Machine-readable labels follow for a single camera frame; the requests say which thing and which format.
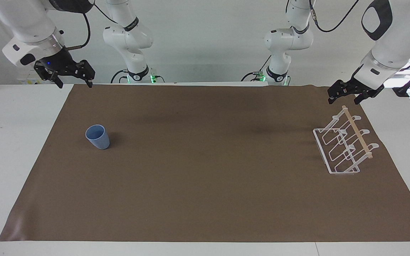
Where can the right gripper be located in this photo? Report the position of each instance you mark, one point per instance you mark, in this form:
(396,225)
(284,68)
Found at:
(58,58)

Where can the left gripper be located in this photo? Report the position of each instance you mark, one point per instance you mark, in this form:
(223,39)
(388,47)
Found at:
(356,85)

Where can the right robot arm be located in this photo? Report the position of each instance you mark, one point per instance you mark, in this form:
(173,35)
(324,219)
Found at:
(30,25)

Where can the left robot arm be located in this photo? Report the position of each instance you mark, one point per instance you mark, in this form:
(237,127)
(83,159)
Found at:
(390,46)

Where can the blue plastic cup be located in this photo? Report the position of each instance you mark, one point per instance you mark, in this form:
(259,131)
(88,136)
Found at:
(98,138)

